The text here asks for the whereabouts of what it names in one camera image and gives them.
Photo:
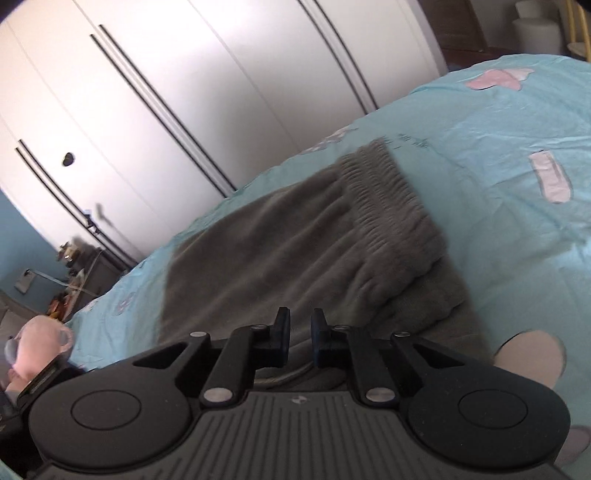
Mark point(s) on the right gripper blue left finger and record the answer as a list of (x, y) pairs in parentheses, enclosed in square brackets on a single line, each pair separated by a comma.
[(246, 350)]

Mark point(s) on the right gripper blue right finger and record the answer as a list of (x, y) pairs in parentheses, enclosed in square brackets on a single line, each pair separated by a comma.
[(352, 350)]

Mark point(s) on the grey sweatpants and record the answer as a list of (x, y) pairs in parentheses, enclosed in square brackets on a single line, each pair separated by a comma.
[(353, 239)]

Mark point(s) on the grey bedside cabinet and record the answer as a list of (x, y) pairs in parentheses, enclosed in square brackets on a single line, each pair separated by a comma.
[(95, 277)]

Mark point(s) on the light blue mushroom bedsheet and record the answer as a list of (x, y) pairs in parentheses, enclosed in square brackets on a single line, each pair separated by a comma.
[(499, 154)]

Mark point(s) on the white wardrobe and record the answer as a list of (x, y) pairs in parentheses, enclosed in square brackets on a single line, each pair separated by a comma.
[(123, 121)]

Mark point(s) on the brown wooden door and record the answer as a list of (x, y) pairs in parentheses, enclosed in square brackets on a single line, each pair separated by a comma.
[(455, 24)]

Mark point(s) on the white bin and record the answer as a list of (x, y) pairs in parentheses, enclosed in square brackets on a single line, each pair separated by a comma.
[(538, 27)]

